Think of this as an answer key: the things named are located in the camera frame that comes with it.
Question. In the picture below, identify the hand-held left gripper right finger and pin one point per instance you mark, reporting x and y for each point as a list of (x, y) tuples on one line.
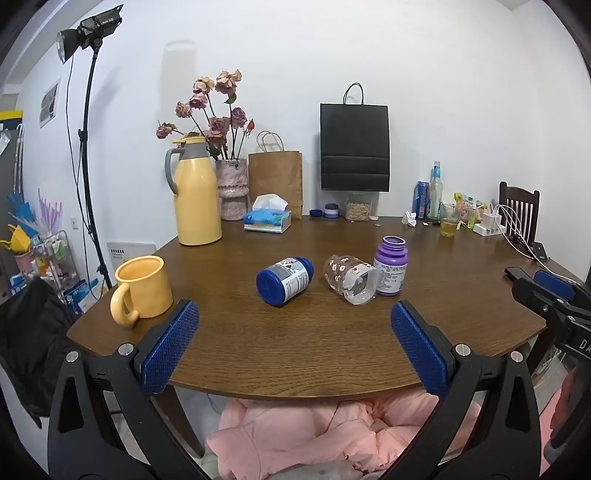
[(418, 348)]

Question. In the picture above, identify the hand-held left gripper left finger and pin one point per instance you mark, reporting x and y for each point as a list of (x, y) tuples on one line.
[(168, 348)]

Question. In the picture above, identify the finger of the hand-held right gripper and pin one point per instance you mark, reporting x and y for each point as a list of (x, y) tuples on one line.
[(554, 284), (538, 295)]

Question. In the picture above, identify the printed clear glass cup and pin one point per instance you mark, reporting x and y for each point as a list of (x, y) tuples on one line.
[(344, 274)]

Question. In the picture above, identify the black flat object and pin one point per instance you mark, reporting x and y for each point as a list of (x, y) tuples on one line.
[(519, 273)]

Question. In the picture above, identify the yellow ceramic mug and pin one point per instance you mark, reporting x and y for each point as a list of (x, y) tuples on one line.
[(143, 286)]

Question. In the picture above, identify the purple pill bottle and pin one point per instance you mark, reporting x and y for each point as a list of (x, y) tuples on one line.
[(390, 272)]

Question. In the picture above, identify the dark wooden chair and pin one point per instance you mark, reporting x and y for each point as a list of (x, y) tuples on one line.
[(519, 207)]

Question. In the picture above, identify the white power strip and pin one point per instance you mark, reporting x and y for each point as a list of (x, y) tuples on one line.
[(487, 227)]

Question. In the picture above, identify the blue tissue packs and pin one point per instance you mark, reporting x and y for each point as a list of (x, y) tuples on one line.
[(76, 295)]

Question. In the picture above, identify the glass of yellow liquid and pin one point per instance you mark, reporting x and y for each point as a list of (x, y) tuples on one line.
[(448, 226)]

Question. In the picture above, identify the colourful snack packets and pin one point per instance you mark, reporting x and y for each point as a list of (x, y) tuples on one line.
[(468, 205)]

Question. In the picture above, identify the crumpled white paper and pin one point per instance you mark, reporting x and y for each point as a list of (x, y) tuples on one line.
[(409, 219)]

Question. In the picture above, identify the blue pill bottle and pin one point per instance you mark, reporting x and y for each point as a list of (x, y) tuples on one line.
[(284, 279)]

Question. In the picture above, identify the black jacket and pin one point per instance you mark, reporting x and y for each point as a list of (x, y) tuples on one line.
[(27, 341)]

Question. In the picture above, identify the clear glass bottle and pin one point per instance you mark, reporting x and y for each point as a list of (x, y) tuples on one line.
[(435, 194)]

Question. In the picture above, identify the metal storage cart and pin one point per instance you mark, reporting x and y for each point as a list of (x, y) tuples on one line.
[(55, 258)]

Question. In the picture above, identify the blue drink can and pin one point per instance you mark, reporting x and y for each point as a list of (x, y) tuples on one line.
[(421, 201)]

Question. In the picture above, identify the yellow thermos jug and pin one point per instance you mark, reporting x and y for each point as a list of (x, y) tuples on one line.
[(196, 203)]

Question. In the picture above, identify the pink padded jacket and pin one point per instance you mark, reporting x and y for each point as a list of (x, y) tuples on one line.
[(295, 434)]

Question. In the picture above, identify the clear container of seeds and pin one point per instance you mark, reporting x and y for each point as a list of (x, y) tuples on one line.
[(358, 210)]

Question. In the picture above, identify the blue tissue box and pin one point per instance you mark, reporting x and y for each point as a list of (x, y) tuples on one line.
[(268, 221)]

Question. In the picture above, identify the small blue-lidded jar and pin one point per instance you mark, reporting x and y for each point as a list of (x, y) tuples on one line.
[(331, 211)]

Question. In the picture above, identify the pink speckled vase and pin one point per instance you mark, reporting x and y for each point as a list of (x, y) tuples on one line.
[(232, 189)]

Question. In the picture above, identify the purple plastic hangers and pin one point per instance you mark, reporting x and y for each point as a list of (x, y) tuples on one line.
[(50, 214)]

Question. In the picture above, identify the black light stand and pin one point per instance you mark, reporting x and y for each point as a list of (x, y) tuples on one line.
[(87, 184)]

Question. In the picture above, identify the yellow plastic dustpan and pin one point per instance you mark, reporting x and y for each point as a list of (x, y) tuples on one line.
[(17, 240)]

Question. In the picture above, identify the brown paper bag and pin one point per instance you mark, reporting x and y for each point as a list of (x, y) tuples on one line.
[(275, 180)]

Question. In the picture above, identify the blue plastic hangers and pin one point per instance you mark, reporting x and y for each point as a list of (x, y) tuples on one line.
[(21, 210)]

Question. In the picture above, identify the black paper bag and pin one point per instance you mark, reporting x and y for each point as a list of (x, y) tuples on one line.
[(354, 138)]

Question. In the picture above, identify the dried pink roses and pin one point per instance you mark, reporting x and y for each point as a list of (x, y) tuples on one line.
[(217, 124)]

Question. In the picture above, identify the black studio light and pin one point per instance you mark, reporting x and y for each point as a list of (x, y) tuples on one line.
[(87, 32)]

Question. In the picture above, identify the wall poster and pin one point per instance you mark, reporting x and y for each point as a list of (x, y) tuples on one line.
[(50, 102)]

